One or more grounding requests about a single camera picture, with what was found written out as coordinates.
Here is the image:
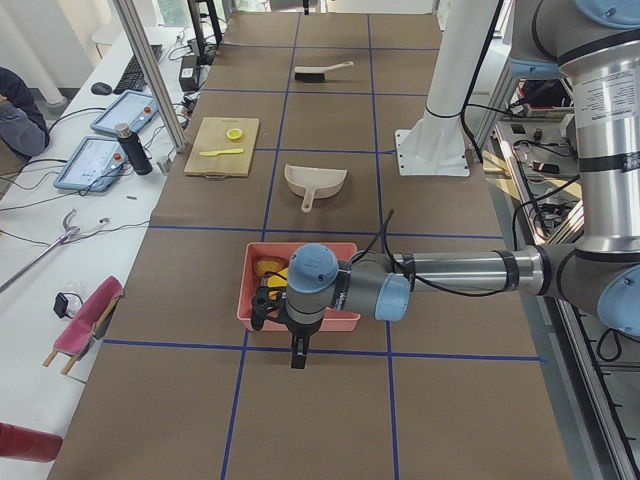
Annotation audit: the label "wooden cutting board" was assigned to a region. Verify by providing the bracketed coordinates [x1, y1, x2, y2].
[184, 117, 260, 177]

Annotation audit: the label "pink cloth on stand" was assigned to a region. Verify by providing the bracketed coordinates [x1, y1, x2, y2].
[42, 276, 123, 375]

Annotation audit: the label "pink plastic bin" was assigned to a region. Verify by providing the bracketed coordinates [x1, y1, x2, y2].
[237, 242, 360, 332]

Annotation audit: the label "yellow lemon slice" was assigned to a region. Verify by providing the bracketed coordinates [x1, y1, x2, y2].
[226, 128, 244, 141]

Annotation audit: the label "yellow plastic knife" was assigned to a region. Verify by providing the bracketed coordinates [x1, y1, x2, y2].
[198, 148, 244, 157]

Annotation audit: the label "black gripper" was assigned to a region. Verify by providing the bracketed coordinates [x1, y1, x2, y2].
[250, 286, 324, 369]

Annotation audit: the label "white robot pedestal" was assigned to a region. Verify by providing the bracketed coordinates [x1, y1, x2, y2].
[395, 0, 502, 177]

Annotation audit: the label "blue teach pendant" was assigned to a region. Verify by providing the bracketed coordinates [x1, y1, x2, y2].
[53, 136, 128, 192]
[90, 90, 158, 136]

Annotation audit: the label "person in dark clothes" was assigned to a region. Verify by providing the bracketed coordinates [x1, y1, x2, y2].
[1, 67, 50, 161]

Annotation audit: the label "lower blue teach pendant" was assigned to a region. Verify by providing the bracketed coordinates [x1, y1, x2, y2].
[53, 136, 128, 192]

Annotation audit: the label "red bottle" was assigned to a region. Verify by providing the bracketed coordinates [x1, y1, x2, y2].
[0, 423, 63, 463]

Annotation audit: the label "black keyboard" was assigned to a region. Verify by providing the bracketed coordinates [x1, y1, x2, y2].
[112, 56, 147, 95]

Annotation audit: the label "beige plastic dustpan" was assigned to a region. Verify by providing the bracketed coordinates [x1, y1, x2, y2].
[284, 164, 348, 213]

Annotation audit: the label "black computer mouse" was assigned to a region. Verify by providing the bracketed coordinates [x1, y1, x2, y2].
[91, 82, 112, 96]

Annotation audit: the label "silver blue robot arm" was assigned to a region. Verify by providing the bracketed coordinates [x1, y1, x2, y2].
[248, 14, 539, 369]

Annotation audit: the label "brown toy potato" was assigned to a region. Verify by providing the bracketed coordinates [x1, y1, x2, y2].
[253, 256, 288, 278]

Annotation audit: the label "upper blue teach pendant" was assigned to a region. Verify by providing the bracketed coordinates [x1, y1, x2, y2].
[90, 90, 158, 136]

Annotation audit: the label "metal grabber stick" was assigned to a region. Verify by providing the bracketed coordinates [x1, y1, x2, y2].
[0, 208, 111, 294]

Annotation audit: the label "black water bottle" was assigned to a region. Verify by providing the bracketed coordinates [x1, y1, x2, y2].
[115, 123, 152, 175]

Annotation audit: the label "beige hand brush black bristles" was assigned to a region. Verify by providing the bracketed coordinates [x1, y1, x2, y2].
[294, 61, 355, 83]

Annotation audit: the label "aluminium frame post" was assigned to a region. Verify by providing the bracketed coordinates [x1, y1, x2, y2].
[113, 0, 187, 153]

